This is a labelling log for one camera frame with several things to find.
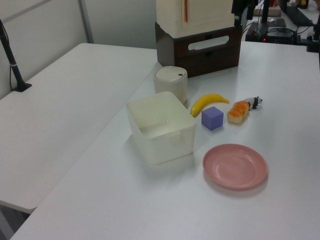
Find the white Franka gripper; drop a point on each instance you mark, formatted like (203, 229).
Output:
(243, 5)

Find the purple foam cube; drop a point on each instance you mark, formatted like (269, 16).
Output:
(212, 118)

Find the pink plastic plate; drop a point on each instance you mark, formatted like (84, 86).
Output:
(235, 166)

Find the black upright stand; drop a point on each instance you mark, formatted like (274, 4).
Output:
(265, 11)

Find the black electronics box red light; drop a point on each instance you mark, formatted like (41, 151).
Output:
(275, 35)

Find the white microwave oven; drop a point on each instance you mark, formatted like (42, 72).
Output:
(212, 60)

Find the small panda figurine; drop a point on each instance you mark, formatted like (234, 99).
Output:
(255, 102)

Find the yellow toy banana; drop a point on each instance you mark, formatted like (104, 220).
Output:
(205, 100)

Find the toy bread loaf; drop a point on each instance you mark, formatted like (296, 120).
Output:
(237, 112)

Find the small white lidded bin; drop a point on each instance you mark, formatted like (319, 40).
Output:
(172, 85)

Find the cream open storage box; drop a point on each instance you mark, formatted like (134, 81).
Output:
(160, 147)

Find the black clamp bracket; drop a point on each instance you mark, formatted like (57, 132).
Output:
(313, 41)

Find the black camera stand pole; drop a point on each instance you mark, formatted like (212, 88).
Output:
(11, 62)

